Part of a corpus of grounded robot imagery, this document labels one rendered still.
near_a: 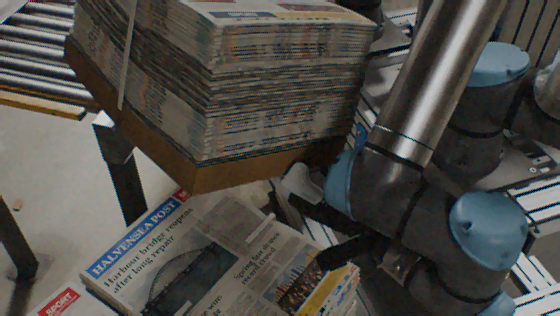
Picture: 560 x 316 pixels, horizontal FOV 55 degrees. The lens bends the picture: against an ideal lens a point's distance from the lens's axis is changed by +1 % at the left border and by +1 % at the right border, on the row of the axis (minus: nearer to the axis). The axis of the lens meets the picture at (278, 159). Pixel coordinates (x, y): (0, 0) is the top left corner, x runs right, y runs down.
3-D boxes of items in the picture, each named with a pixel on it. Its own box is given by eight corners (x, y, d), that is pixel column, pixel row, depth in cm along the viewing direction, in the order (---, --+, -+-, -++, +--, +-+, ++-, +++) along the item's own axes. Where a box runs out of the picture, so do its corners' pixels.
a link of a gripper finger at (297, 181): (276, 144, 77) (335, 171, 75) (265, 177, 80) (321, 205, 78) (268, 152, 74) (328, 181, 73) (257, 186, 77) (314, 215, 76)
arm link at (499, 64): (457, 86, 109) (474, 26, 99) (524, 110, 103) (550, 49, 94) (431, 117, 102) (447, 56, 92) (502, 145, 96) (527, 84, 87)
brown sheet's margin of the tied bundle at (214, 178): (340, 162, 86) (348, 138, 84) (191, 198, 67) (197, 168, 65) (276, 120, 96) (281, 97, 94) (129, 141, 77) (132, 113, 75)
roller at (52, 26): (163, 61, 144) (159, 47, 141) (10, 34, 154) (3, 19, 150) (170, 50, 147) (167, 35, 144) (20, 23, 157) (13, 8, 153)
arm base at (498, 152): (472, 119, 117) (485, 81, 110) (517, 166, 107) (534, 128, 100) (410, 135, 113) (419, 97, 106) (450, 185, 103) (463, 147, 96)
